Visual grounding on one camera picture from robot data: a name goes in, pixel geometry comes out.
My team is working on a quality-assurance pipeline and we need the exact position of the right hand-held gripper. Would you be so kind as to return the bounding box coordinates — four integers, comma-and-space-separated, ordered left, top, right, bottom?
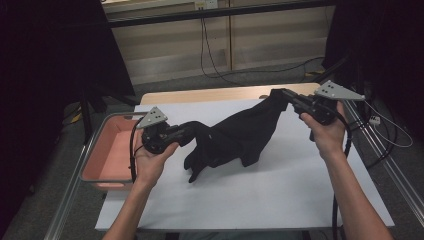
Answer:
283, 79, 366, 126

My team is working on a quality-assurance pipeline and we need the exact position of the pink basket with grey rim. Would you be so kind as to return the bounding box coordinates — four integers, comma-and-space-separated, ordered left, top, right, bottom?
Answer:
79, 111, 149, 192

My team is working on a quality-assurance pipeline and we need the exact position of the white floor cable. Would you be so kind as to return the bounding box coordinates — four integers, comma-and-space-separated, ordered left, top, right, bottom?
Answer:
364, 99, 414, 149

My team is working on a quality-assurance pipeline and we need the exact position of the black floor cable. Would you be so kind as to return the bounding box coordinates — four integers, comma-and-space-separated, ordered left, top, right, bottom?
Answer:
344, 116, 399, 169

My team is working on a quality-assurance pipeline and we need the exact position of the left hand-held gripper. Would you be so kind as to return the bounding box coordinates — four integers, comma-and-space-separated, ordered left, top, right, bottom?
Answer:
135, 106, 194, 155

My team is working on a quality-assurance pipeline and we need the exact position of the black tank top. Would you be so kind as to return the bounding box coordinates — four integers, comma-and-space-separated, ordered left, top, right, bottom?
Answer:
183, 88, 290, 184

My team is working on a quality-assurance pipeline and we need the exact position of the black horizontal bar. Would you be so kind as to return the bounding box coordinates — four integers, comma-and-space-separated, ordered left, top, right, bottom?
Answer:
107, 0, 338, 29

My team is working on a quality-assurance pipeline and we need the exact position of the aluminium rail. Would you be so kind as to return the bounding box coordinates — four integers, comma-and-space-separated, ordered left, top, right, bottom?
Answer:
338, 96, 424, 228
43, 133, 101, 240

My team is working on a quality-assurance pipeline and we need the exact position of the wooden table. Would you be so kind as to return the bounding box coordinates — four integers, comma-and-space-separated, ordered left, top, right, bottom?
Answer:
139, 82, 325, 106

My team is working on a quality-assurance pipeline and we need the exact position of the white wall socket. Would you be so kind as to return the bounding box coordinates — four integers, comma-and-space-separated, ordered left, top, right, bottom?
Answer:
194, 0, 219, 10

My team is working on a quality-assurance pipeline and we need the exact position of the black curtain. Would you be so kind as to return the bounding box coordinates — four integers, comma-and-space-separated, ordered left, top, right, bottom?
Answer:
0, 0, 136, 234
321, 0, 424, 141

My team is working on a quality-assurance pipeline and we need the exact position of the right hand-held gripper black cable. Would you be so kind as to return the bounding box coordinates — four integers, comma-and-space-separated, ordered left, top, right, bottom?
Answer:
330, 109, 353, 240

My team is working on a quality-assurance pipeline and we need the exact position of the person's right hand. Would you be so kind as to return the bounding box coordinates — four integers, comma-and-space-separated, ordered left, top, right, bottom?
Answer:
299, 101, 348, 158

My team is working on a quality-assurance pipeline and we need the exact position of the left hand-held gripper black cable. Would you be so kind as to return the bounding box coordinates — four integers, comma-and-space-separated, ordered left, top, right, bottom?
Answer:
129, 116, 145, 184

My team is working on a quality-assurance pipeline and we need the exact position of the black wall cable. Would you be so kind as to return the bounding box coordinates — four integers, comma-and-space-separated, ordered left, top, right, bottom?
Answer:
199, 17, 244, 87
199, 17, 326, 86

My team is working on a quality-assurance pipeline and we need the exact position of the black metal stand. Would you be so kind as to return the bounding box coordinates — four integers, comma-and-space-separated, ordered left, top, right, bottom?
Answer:
313, 54, 368, 124
78, 84, 141, 144

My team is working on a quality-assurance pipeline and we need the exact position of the hand-held gripper black cable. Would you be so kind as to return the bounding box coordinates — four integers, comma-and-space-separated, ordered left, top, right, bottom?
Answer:
129, 116, 145, 184
330, 109, 353, 240

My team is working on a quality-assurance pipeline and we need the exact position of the person's left hand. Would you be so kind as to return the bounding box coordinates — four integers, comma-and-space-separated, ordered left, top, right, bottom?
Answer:
134, 129, 179, 188

